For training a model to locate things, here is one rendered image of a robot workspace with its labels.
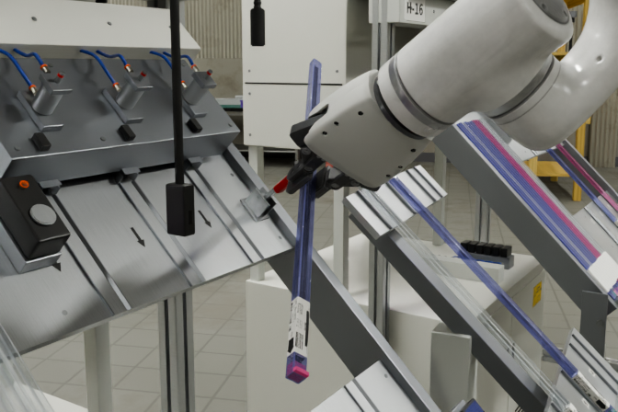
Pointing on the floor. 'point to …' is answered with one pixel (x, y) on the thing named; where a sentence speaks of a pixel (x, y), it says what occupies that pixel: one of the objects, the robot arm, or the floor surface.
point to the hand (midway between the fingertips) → (309, 180)
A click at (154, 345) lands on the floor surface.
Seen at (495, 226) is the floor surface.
